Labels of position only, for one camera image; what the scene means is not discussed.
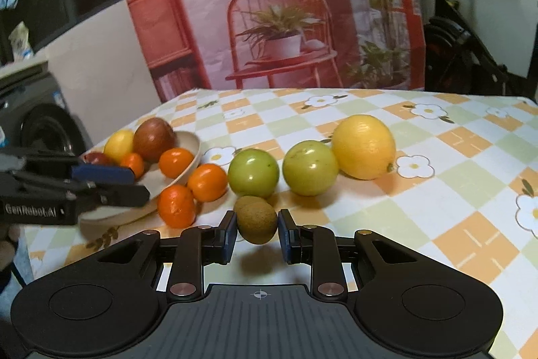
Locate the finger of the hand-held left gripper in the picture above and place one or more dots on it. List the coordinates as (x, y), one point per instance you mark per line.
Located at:
(101, 173)
(126, 195)

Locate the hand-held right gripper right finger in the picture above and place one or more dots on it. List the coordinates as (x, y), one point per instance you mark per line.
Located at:
(285, 237)

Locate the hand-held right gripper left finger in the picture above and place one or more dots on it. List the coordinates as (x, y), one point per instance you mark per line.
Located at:
(230, 235)

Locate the brown kiwi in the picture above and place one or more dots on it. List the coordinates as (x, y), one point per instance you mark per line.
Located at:
(256, 220)

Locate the red apple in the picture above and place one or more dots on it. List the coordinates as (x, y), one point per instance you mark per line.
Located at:
(154, 139)

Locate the beige bowl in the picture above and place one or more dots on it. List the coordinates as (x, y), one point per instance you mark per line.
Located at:
(187, 142)

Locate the yellow lemon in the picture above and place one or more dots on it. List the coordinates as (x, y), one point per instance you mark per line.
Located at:
(363, 146)
(119, 144)

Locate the person's left hand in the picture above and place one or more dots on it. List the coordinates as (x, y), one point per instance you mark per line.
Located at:
(7, 237)

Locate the small red plum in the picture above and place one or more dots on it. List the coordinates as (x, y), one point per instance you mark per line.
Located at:
(98, 158)

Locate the orange tangerine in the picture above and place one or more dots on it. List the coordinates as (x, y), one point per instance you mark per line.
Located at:
(176, 162)
(133, 162)
(176, 206)
(207, 182)

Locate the green apple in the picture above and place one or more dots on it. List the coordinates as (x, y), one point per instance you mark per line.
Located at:
(310, 169)
(253, 173)

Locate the grey washing machine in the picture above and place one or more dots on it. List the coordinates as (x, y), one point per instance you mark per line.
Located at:
(42, 127)

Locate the checked floral tablecloth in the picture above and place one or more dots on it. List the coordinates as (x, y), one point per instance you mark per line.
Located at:
(378, 216)

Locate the white plastic bag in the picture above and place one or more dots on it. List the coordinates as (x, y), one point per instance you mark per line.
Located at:
(21, 41)

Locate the black exercise bike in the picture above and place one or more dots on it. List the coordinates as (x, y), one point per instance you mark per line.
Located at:
(454, 47)

